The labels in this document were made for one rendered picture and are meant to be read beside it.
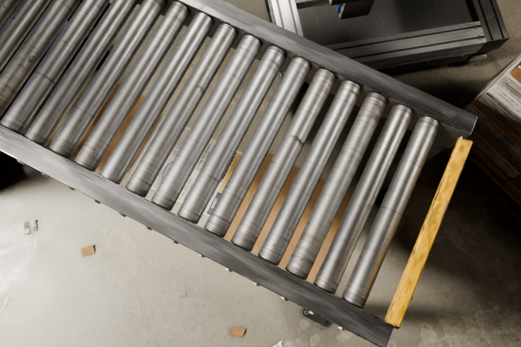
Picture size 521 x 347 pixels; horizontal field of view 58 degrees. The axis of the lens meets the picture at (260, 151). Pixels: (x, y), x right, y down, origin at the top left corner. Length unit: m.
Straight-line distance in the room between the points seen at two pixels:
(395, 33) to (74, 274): 1.49
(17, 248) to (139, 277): 0.47
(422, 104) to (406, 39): 0.76
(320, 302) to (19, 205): 1.34
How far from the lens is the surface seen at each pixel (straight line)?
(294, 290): 1.00
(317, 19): 1.87
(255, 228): 1.01
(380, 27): 1.90
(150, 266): 1.84
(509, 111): 1.60
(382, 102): 1.12
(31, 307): 1.97
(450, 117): 1.15
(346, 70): 1.12
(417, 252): 1.04
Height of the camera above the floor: 1.80
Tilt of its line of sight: 75 degrees down
